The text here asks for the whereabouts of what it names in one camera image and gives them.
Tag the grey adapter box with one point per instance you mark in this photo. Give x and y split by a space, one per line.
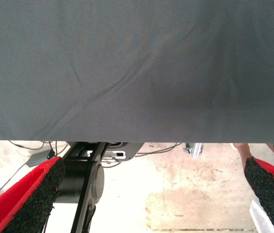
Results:
38 159

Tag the dark grey table cloth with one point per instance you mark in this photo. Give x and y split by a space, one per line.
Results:
127 72

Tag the grey caster wheel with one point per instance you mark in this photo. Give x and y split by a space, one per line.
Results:
188 148

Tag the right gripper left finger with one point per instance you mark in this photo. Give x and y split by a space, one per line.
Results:
18 206

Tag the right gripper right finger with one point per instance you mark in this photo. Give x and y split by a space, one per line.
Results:
273 194

